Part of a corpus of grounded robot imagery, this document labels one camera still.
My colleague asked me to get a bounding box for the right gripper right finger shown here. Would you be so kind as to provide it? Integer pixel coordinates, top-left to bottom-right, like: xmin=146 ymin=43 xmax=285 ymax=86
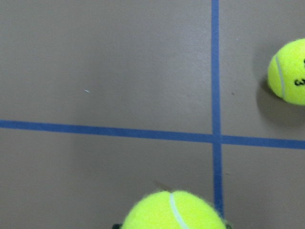
xmin=224 ymin=221 xmax=233 ymax=229

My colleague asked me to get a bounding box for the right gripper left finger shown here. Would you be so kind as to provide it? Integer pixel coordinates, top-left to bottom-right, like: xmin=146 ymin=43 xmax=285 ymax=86
xmin=112 ymin=224 xmax=122 ymax=229

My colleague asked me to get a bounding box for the yellow tennis ball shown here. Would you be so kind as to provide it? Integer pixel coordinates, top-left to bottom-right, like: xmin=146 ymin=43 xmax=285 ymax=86
xmin=121 ymin=190 xmax=226 ymax=229
xmin=267 ymin=38 xmax=305 ymax=106

